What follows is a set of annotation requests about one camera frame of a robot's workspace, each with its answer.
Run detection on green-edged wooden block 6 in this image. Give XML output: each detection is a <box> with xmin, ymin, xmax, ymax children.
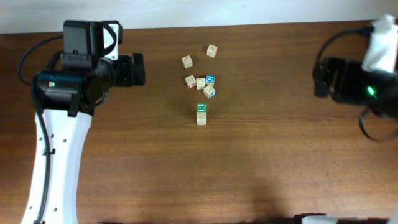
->
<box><xmin>197</xmin><ymin>103</ymin><xmax>208</xmax><ymax>113</ymax></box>

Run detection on yellow wooden block 7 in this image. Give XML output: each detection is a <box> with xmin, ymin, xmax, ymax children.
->
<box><xmin>197</xmin><ymin>112</ymin><xmax>207</xmax><ymax>125</ymax></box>

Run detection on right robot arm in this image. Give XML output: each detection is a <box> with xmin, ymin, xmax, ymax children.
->
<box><xmin>312</xmin><ymin>57</ymin><xmax>397</xmax><ymax>119</ymax></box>

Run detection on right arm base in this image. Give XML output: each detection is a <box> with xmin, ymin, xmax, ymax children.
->
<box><xmin>293</xmin><ymin>213</ymin><xmax>338</xmax><ymax>224</ymax></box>

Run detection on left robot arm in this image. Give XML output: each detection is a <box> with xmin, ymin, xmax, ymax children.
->
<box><xmin>22</xmin><ymin>20</ymin><xmax>146</xmax><ymax>224</ymax></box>

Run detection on green R wooden block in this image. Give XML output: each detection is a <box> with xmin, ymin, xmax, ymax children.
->
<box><xmin>182</xmin><ymin>55</ymin><xmax>193</xmax><ymax>68</ymax></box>

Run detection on wooden block K baseball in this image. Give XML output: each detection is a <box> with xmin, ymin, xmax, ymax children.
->
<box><xmin>185</xmin><ymin>75</ymin><xmax>197</xmax><ymax>88</ymax></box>

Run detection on wooden block apple red letter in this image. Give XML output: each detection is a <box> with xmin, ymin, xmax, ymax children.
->
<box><xmin>196</xmin><ymin>78</ymin><xmax>206</xmax><ymax>90</ymax></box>

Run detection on blue D wooden block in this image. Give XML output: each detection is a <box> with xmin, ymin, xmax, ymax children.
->
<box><xmin>205</xmin><ymin>75</ymin><xmax>215</xmax><ymax>86</ymax></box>

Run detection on wooden block number 1 car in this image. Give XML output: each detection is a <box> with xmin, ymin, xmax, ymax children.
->
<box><xmin>203</xmin><ymin>85</ymin><xmax>216</xmax><ymax>98</ymax></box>

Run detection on wooden block number 2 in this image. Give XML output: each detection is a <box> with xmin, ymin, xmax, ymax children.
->
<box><xmin>206</xmin><ymin>44</ymin><xmax>218</xmax><ymax>58</ymax></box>

